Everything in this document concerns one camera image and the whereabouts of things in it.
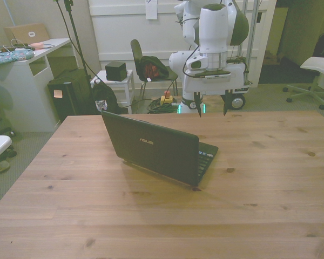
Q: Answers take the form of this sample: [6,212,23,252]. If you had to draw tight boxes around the cardboard box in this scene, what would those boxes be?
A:
[4,23,50,45]

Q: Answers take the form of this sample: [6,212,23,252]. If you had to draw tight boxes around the floral round cushion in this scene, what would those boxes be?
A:
[0,48,35,67]

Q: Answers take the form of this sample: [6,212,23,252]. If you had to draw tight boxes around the grey shoe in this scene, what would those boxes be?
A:
[0,159,11,181]

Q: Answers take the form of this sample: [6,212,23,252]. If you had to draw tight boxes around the black cube box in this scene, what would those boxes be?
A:
[105,61,128,82]

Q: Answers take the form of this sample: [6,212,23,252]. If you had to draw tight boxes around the white office chair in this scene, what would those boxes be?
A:
[282,56,324,110]

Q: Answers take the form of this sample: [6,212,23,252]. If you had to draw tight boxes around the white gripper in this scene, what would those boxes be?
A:
[183,63,246,118]

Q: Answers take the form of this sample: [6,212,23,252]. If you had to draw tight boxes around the aluminium frame pole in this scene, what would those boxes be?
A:
[237,0,261,85]

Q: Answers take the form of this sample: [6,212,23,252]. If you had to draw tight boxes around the small white side table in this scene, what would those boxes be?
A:
[90,69,136,114]

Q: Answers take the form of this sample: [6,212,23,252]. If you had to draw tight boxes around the black Asus laptop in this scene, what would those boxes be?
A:
[101,110,219,187]

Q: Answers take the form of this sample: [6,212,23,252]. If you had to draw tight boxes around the black backpack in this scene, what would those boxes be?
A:
[91,78,120,113]

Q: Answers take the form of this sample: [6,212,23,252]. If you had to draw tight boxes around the coiled dark cable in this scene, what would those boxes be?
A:
[146,98,179,114]

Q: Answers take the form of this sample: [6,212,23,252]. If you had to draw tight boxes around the white cart wheel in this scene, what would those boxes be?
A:
[226,89,247,112]

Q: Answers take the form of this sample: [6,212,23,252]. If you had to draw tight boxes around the black and red clothing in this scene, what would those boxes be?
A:
[139,55,171,81]

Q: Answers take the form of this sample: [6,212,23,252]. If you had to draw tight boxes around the white paper sheet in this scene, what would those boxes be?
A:
[145,0,158,21]

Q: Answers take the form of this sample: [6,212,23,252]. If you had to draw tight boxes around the white desk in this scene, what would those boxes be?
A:
[0,37,79,133]

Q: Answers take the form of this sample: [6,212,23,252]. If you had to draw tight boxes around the black tripod stand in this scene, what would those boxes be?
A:
[53,0,98,114]

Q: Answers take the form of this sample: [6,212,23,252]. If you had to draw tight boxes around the black computer tower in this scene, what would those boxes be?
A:
[46,70,96,122]

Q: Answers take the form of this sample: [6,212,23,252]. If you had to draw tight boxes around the black chair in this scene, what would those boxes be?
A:
[130,39,179,99]

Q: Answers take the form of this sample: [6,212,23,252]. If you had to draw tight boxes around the yellow emergency stop button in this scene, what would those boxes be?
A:
[160,90,174,106]

